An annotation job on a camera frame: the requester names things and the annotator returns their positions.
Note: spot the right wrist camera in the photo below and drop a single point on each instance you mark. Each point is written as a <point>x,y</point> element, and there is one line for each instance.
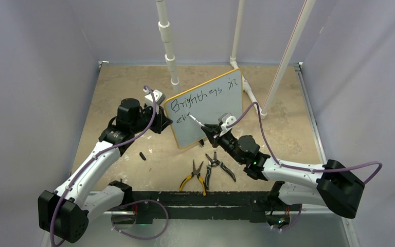
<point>226,120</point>

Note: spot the white PVC pipe frame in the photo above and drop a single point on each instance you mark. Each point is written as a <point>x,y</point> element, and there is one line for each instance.
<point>257,32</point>

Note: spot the black base bar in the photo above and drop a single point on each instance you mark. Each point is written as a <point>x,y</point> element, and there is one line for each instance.
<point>253,206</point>

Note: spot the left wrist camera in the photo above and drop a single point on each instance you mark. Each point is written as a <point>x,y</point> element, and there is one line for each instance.
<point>154,99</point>

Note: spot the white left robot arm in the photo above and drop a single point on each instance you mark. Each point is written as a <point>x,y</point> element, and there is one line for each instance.
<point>66,212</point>

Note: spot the black grey wire stripper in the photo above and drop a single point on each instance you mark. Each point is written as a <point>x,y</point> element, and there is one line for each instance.
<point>215,162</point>

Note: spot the black marker cap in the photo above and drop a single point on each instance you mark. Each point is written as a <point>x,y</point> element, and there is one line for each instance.
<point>142,156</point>

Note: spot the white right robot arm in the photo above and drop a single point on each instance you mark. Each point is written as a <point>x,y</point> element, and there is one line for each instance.
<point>331,184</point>

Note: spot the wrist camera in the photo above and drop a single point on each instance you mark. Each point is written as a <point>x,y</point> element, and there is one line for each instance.
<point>226,120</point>
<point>154,99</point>

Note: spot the white whiteboard marker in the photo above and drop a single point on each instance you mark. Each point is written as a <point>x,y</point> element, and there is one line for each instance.
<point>197,121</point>

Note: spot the yellow framed whiteboard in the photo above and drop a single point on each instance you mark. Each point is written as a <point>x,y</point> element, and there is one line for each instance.
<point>206,102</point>

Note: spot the black whiteboard stand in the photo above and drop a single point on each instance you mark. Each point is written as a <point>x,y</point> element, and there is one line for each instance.
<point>201,142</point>

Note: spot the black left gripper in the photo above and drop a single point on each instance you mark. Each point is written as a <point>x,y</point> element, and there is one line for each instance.
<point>161,121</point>

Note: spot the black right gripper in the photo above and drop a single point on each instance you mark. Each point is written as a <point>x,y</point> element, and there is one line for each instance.
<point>210,129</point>

